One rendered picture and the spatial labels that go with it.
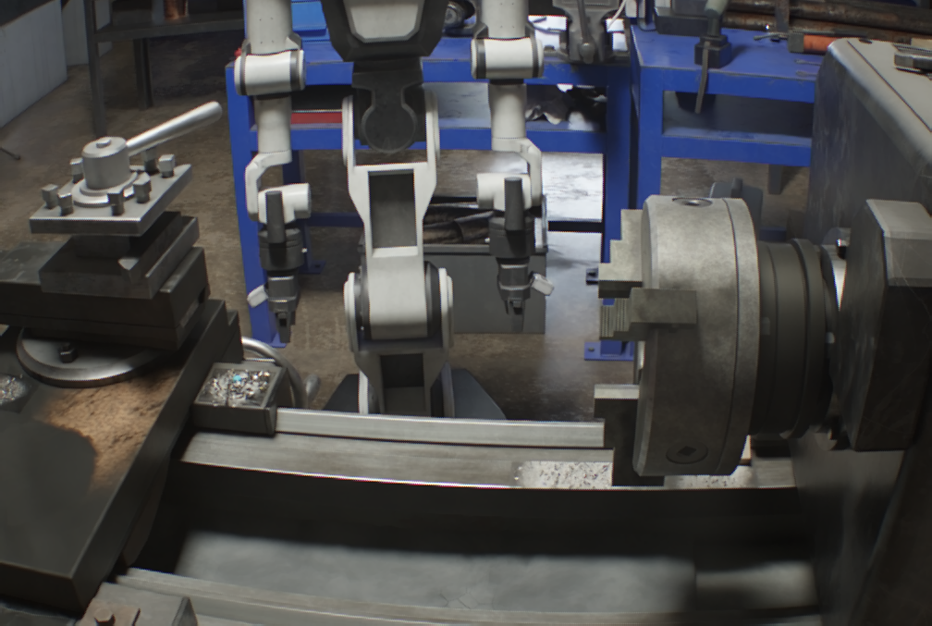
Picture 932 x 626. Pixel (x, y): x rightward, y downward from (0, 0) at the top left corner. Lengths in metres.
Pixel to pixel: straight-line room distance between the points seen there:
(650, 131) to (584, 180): 1.48
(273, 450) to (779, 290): 0.64
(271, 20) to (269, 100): 0.16
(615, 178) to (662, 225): 1.88
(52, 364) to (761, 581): 0.90
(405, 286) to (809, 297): 1.17
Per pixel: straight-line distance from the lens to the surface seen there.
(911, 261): 0.69
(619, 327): 0.83
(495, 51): 1.89
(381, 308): 1.93
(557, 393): 2.82
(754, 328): 0.82
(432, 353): 2.01
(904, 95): 0.87
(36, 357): 1.29
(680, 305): 0.79
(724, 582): 1.22
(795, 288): 0.88
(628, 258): 0.98
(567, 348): 3.02
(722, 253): 0.84
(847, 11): 4.16
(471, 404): 2.48
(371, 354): 2.01
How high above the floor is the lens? 1.56
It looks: 28 degrees down
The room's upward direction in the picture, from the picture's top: 2 degrees counter-clockwise
